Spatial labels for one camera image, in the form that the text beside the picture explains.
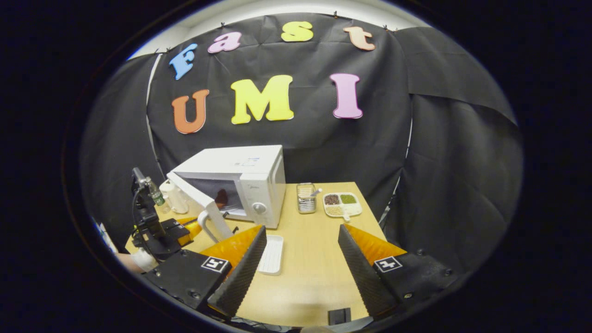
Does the metal wire basket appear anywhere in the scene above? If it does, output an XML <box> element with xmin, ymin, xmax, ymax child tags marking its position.
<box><xmin>296</xmin><ymin>183</ymin><xmax>317</xmax><ymax>214</ymax></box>

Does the white toaster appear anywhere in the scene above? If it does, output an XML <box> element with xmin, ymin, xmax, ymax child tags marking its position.
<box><xmin>160</xmin><ymin>179</ymin><xmax>189</xmax><ymax>214</ymax></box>

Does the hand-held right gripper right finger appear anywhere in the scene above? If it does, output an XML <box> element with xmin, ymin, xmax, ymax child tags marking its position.
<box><xmin>338</xmin><ymin>224</ymin><xmax>463</xmax><ymax>320</ymax></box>

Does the white blue panel edge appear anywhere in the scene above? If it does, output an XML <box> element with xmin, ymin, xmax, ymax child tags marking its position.
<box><xmin>95</xmin><ymin>222</ymin><xmax>117</xmax><ymax>254</ymax></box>

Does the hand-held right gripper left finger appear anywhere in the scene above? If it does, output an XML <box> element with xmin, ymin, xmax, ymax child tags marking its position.
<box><xmin>143</xmin><ymin>225</ymin><xmax>268</xmax><ymax>320</ymax></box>

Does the white microwave oven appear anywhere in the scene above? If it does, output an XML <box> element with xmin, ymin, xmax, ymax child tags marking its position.
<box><xmin>166</xmin><ymin>145</ymin><xmax>287</xmax><ymax>243</ymax></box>

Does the clear plastic water bottle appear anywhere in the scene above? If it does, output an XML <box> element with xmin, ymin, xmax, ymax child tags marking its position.
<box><xmin>146</xmin><ymin>177</ymin><xmax>166</xmax><ymax>207</ymax></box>

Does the white rectangular tray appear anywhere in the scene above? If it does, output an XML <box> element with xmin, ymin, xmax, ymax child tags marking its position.
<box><xmin>257</xmin><ymin>234</ymin><xmax>284</xmax><ymax>276</ymax></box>

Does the white divided dish with beans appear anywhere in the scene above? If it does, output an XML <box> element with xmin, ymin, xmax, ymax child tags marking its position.
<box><xmin>322</xmin><ymin>192</ymin><xmax>363</xmax><ymax>222</ymax></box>

